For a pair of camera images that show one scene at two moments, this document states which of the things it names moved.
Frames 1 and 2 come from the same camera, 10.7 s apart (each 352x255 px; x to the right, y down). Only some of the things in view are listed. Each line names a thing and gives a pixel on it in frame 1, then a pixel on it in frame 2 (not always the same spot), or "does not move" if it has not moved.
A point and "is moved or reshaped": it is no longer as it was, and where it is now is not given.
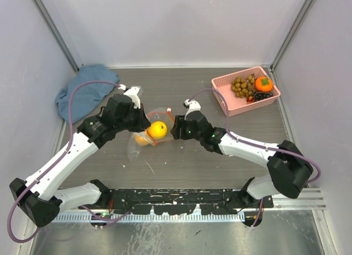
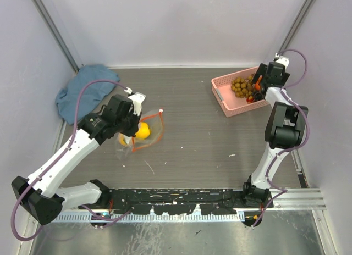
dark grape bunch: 261,95 does not move
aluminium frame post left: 37,0 does not move
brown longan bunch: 244,87 does not move
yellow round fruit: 158,128 -> 144,131
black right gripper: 180,122 -> 260,70
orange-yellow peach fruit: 141,140 -> 121,139
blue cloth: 87,98 does not move
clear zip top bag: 161,129 is moved or reshaped
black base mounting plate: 172,200 does not move
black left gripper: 143,122 does not move
